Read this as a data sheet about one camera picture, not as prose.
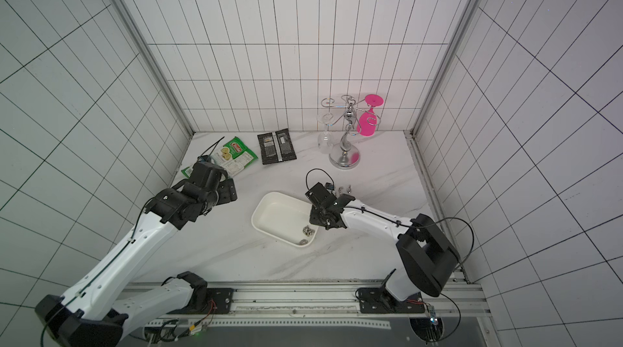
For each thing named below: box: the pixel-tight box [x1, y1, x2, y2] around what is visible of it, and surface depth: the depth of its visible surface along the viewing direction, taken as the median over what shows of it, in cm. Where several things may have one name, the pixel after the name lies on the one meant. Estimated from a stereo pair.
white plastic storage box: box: [250, 191, 319, 249], surface depth 91 cm
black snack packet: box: [257, 128, 297, 165], surface depth 115 cm
